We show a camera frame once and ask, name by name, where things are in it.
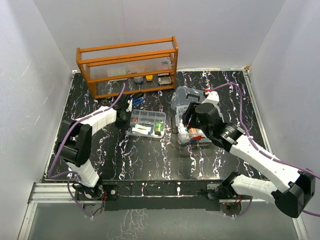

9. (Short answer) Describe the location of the clear lid with black handle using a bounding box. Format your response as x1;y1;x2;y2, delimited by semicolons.
171;86;205;110

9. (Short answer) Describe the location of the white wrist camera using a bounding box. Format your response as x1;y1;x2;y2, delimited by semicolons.
125;99;133;113
202;89;220;105

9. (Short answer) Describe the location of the orange wooden shelf rack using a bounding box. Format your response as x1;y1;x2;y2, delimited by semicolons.
75;36;179;99

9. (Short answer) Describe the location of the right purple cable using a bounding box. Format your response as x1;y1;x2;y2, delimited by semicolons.
212;82;320;218

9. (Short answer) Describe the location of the white open cardboard box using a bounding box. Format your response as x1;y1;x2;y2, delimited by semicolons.
158;75;172;86

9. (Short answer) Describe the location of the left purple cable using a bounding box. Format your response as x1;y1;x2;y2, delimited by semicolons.
47;82;127;218

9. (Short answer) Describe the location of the white plastic bottle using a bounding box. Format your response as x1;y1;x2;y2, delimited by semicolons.
178;123;190;144

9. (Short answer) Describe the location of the clear medicine kit box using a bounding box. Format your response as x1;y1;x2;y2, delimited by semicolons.
173;105;211;145

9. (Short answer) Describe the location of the blue stapler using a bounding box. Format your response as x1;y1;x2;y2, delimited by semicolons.
131;91;145;106

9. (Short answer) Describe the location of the purple cable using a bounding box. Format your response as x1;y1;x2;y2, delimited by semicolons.
47;82;127;218
212;82;320;218

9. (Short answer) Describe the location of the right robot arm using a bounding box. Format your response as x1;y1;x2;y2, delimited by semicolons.
182;102;318;218

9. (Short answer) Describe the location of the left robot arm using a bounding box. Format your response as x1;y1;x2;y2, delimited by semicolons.
55;94;133;200

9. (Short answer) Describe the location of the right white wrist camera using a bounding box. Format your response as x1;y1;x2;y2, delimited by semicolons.
202;89;220;105

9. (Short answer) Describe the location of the small glass jar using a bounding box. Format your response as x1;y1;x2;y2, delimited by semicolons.
133;76;144;84

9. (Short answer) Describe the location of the small green box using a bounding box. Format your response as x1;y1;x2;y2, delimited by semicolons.
154;122;163;135

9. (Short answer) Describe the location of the yellow small container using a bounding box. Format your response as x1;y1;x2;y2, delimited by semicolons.
145;74;153;82

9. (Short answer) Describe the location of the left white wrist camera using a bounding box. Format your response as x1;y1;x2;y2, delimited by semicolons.
125;99;133;113

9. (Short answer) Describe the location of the clear divided organizer tray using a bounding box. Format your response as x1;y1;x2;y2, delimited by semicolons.
127;109;167;139

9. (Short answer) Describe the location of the brown medicine bottle orange cap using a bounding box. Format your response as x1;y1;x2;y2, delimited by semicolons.
188;128;203;135

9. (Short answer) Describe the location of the white green sachet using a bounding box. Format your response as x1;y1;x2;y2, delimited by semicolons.
131;125;152;135

